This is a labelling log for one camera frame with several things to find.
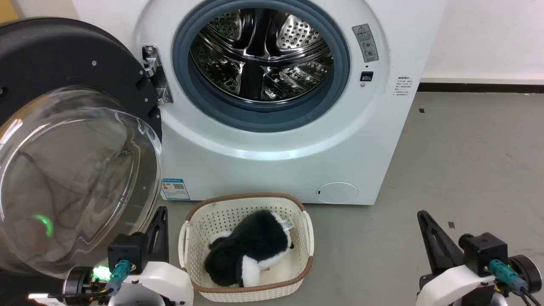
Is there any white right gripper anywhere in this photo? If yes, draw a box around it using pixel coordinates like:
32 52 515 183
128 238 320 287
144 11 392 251
415 210 509 306

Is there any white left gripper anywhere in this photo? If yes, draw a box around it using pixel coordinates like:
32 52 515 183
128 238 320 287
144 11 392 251
110 207 194 306

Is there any black round glass washer door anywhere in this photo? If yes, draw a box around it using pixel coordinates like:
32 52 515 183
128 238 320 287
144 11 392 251
0 17 163 276

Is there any white front-load washing machine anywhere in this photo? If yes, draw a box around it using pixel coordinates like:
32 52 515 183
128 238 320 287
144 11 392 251
71 0 448 206

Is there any metal door hinge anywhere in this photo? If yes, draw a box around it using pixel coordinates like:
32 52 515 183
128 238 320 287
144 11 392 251
142 45 174 106

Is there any cream plastic laundry basket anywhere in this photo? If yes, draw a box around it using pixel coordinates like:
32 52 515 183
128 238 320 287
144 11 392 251
178 193 315 303

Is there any blue energy label sticker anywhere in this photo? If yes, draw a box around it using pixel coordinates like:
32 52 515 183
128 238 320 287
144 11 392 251
161 178 190 201

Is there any black and white plush toy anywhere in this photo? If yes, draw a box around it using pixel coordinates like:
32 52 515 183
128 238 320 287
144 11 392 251
204 210 295 288

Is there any round white filter cover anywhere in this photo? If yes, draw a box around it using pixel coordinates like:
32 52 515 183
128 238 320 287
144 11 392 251
317 182 359 204

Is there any grey warning label sticker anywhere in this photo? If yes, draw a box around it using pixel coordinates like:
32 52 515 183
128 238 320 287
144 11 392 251
352 24 380 63

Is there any stainless steel washer drum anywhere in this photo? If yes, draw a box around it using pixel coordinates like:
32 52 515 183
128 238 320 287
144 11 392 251
190 8 334 102

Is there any teal plug left gripper cable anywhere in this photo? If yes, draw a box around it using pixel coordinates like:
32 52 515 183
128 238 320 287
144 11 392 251
48 260 131 297

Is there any teal plug gripper cable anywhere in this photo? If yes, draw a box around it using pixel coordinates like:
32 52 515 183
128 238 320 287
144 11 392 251
48 260 131 297
489 260 542 306

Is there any teal plug right gripper cable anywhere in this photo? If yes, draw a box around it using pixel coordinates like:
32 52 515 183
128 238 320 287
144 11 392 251
489 260 542 306

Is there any black wall baseboard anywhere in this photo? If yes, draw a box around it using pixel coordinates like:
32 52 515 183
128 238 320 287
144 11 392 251
417 82 544 94

